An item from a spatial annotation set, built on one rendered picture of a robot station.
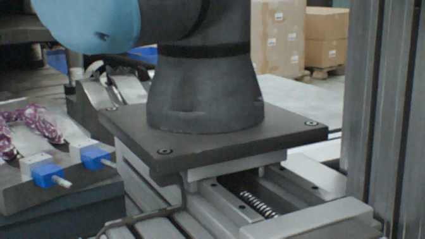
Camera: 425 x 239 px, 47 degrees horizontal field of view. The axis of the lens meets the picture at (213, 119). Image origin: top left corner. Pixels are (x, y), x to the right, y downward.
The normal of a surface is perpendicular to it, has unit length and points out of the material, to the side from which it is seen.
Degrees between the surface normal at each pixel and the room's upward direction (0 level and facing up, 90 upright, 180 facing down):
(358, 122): 90
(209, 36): 90
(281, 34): 99
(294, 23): 83
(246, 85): 72
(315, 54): 90
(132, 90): 28
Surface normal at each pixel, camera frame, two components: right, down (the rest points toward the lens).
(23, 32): 0.52, 0.24
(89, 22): -0.60, 0.36
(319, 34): -0.77, 0.20
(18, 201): 0.75, 0.18
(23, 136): 0.33, -0.76
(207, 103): 0.07, -0.01
